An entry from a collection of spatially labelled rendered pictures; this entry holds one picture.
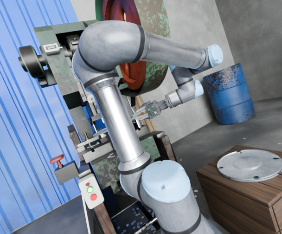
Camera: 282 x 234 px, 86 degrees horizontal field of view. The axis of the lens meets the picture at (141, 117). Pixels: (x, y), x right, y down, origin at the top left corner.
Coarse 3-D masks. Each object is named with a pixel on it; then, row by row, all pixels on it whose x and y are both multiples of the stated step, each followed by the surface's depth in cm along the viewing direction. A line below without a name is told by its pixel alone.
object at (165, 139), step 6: (150, 132) 106; (156, 132) 99; (162, 132) 94; (156, 138) 96; (162, 138) 91; (168, 138) 92; (156, 144) 100; (162, 144) 92; (168, 144) 92; (162, 150) 95; (168, 150) 92; (162, 156) 99; (168, 156) 92; (174, 156) 93
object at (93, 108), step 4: (84, 92) 96; (88, 92) 97; (88, 96) 95; (92, 96) 96; (88, 100) 95; (92, 100) 96; (88, 104) 98; (92, 104) 97; (96, 104) 95; (88, 108) 106; (92, 108) 97; (96, 108) 95; (92, 112) 97; (96, 112) 96; (92, 116) 102
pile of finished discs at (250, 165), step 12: (228, 156) 93; (240, 156) 88; (252, 156) 84; (264, 156) 80; (276, 156) 77; (228, 168) 82; (240, 168) 78; (252, 168) 75; (264, 168) 72; (276, 168) 69; (240, 180) 71; (252, 180) 69
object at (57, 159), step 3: (57, 156) 76; (60, 156) 73; (63, 156) 75; (51, 159) 74; (54, 159) 72; (57, 159) 72; (60, 159) 73; (51, 162) 71; (57, 162) 75; (60, 162) 75
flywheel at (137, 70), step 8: (104, 0) 113; (112, 0) 108; (120, 0) 101; (128, 0) 87; (104, 8) 118; (112, 8) 115; (120, 8) 105; (128, 8) 96; (104, 16) 124; (112, 16) 119; (120, 16) 109; (128, 16) 99; (136, 16) 86; (120, 64) 141; (136, 64) 114; (144, 64) 98; (128, 72) 132; (136, 72) 119; (144, 72) 102; (128, 80) 133; (136, 80) 117; (136, 88) 122
